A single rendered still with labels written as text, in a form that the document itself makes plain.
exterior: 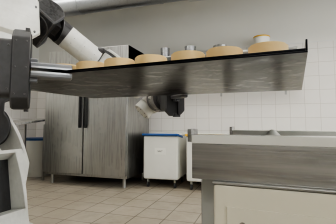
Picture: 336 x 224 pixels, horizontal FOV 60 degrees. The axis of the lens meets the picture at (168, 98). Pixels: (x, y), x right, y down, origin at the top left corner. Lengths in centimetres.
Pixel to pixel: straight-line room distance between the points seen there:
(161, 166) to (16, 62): 385
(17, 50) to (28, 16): 52
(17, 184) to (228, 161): 67
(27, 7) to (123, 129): 330
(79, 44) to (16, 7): 28
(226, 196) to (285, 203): 7
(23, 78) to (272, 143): 35
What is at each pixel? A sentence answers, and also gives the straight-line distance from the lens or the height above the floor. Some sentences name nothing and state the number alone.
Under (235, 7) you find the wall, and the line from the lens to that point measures 498.
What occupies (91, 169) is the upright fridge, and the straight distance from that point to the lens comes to 445.
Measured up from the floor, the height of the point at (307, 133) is 89.
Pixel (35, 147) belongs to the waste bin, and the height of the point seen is 51.
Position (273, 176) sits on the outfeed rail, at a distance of 40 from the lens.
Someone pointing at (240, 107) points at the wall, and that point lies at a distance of 463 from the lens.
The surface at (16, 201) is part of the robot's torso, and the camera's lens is 95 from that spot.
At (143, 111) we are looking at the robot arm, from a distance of 98.
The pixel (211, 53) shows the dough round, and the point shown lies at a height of 101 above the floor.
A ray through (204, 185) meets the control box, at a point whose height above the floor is 82.
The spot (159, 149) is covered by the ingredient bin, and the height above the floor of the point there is 54.
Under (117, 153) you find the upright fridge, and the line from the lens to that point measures 421.
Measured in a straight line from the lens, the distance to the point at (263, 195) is 39.
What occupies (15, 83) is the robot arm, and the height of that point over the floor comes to 97.
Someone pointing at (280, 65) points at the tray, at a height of 99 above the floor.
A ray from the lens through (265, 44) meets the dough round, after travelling 38.
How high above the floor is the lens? 92
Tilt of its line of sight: 5 degrees up
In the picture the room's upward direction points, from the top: straight up
